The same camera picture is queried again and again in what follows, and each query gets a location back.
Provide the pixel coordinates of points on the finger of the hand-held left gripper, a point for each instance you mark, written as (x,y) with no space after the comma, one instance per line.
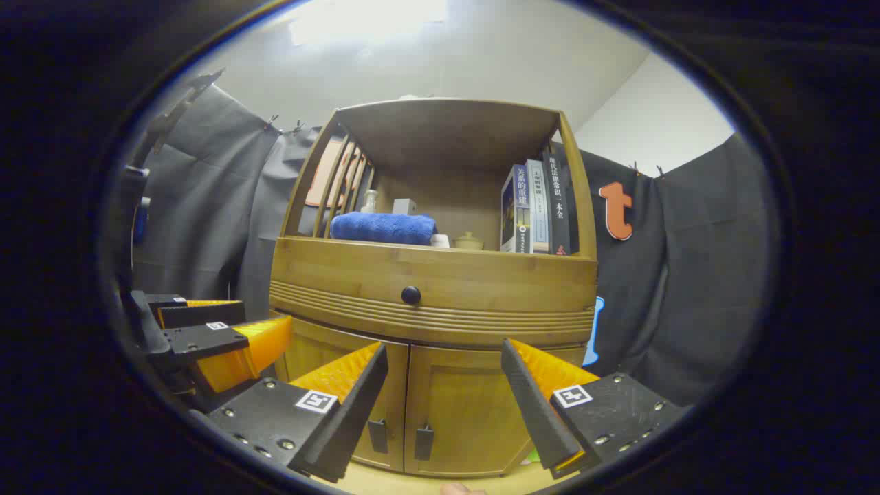
(203,315)
(206,338)

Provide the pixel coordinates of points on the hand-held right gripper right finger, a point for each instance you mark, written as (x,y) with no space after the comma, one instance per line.
(533,412)

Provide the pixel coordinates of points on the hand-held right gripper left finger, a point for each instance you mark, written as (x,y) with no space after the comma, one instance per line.
(354,412)

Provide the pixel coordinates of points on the wooden cabinet door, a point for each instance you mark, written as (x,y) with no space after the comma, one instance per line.
(460,405)
(323,350)

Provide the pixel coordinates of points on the wooden double-door shoe cabinet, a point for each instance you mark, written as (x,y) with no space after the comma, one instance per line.
(481,275)

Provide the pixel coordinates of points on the black backdrop cloth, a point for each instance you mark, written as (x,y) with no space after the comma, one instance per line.
(206,206)

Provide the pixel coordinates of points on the wooden drawer with black knob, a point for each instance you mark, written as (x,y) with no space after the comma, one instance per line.
(481,282)

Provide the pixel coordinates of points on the small beige teapot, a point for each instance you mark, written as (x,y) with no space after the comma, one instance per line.
(469,241)

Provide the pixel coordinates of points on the blue folded towel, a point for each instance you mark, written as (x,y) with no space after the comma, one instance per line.
(381,228)

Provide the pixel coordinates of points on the small white cup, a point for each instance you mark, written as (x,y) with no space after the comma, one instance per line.
(440,241)

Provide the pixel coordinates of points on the blue spine picture-cover book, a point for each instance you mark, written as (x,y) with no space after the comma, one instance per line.
(519,213)

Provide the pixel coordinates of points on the clear pump bottle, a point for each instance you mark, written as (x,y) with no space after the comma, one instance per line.
(370,201)

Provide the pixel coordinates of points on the dark backdrop stand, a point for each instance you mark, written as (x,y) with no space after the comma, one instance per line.
(175,113)

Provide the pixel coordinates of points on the pale grey spine book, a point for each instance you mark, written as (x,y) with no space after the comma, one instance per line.
(540,206)

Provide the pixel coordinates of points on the black spine book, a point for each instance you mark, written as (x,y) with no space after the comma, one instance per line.
(558,206)

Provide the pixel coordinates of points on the small grey box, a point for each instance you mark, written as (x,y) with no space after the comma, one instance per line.
(404,207)

